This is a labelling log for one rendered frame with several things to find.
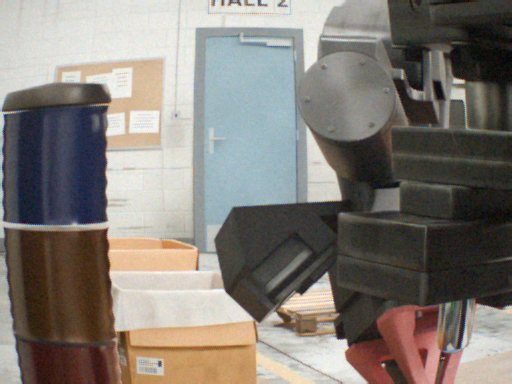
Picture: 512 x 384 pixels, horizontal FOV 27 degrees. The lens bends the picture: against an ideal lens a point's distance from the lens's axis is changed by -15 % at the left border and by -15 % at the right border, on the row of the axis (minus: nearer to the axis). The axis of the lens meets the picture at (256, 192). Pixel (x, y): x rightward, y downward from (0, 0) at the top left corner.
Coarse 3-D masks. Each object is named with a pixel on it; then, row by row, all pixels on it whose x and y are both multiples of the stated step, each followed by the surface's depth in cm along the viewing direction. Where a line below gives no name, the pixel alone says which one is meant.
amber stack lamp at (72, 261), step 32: (96, 224) 35; (32, 256) 32; (64, 256) 32; (96, 256) 33; (32, 288) 32; (64, 288) 32; (96, 288) 33; (32, 320) 32; (64, 320) 32; (96, 320) 33
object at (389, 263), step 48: (480, 96) 55; (432, 144) 56; (480, 144) 51; (432, 192) 54; (480, 192) 53; (384, 240) 53; (432, 240) 49; (480, 240) 50; (384, 288) 53; (432, 288) 50; (480, 288) 51
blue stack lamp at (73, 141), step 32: (32, 128) 32; (64, 128) 32; (96, 128) 33; (32, 160) 32; (64, 160) 32; (96, 160) 33; (32, 192) 32; (64, 192) 32; (96, 192) 33; (32, 224) 32; (64, 224) 32
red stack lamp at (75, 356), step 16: (16, 336) 33; (16, 352) 34; (32, 352) 33; (48, 352) 32; (64, 352) 32; (80, 352) 33; (96, 352) 33; (112, 352) 34; (32, 368) 33; (48, 368) 32; (64, 368) 32; (80, 368) 33; (96, 368) 33; (112, 368) 34
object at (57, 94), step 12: (48, 84) 33; (60, 84) 32; (72, 84) 32; (84, 84) 33; (96, 84) 33; (12, 96) 32; (24, 96) 32; (36, 96) 32; (48, 96) 32; (60, 96) 32; (72, 96) 32; (84, 96) 32; (96, 96) 33; (108, 96) 33; (12, 108) 32; (24, 108) 32; (36, 108) 33; (48, 108) 34
